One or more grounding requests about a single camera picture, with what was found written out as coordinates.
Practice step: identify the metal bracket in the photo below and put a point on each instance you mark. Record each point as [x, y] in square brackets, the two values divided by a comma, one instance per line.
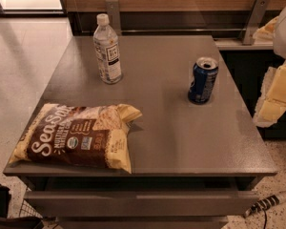
[256, 15]
[113, 11]

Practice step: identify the striped cable wrap on floor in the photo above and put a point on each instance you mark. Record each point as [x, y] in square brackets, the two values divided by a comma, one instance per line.
[266, 203]

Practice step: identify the right metal bracket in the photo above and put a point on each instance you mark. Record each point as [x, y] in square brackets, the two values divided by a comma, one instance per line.
[256, 15]

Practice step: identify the wire basket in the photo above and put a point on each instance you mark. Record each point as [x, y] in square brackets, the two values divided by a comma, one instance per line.
[26, 210]

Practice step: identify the black bag on floor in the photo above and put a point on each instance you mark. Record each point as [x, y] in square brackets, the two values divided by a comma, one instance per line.
[30, 222]

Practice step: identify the sea salt chips bag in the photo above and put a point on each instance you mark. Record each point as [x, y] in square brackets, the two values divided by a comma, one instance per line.
[80, 136]

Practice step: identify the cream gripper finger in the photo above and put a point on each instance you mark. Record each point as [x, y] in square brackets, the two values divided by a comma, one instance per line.
[267, 31]
[271, 105]

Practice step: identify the clear plastic water bottle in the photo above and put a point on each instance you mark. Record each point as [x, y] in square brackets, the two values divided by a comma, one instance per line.
[106, 47]

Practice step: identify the blue pepsi can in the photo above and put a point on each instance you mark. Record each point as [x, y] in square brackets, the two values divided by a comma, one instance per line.
[205, 71]

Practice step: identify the left metal bracket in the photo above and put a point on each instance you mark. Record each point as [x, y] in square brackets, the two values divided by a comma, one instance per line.
[113, 11]

